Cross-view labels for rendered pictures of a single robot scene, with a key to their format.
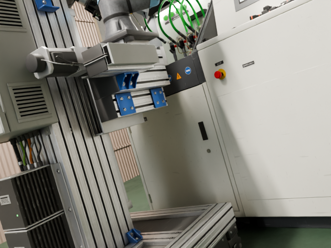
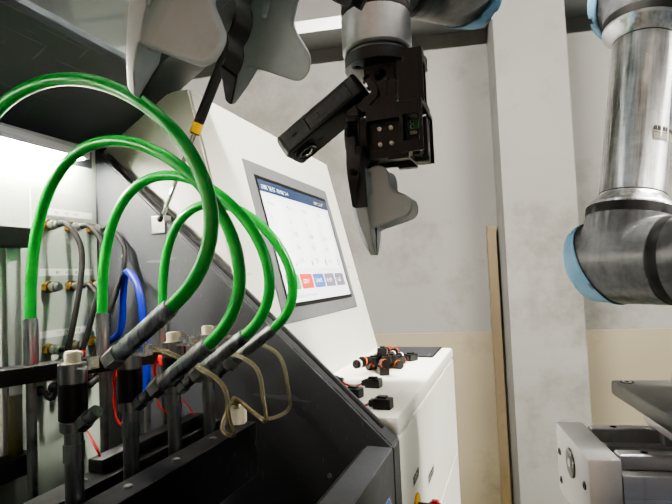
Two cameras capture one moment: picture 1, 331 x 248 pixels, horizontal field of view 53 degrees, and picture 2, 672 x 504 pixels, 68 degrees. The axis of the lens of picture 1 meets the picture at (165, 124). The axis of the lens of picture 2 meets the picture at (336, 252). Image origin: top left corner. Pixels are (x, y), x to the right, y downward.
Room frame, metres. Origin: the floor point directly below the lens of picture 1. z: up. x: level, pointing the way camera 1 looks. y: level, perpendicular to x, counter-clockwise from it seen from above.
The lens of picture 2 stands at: (2.07, 0.41, 1.20)
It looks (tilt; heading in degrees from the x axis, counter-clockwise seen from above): 3 degrees up; 247
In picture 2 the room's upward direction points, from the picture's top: 2 degrees counter-clockwise
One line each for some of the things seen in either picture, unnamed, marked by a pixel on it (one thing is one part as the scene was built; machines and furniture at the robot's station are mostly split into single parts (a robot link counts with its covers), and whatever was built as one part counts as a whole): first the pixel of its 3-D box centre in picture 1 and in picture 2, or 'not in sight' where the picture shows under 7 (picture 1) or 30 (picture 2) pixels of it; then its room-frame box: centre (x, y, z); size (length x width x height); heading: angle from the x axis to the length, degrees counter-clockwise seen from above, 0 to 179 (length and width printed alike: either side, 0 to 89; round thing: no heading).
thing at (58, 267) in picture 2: not in sight; (73, 283); (2.15, -0.54, 1.20); 0.13 x 0.03 x 0.31; 47
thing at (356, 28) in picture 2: not in sight; (377, 41); (1.81, -0.06, 1.45); 0.08 x 0.08 x 0.05
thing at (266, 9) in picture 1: (274, 8); (386, 355); (1.51, -0.62, 1.01); 0.23 x 0.11 x 0.06; 47
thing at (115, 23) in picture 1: (119, 29); not in sight; (1.42, 0.07, 1.09); 0.15 x 0.15 x 0.10
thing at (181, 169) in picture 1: (175, 155); not in sight; (1.94, 0.00, 0.44); 0.65 x 0.02 x 0.68; 47
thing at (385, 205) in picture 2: (140, 11); (384, 209); (1.82, -0.04, 1.27); 0.06 x 0.03 x 0.09; 137
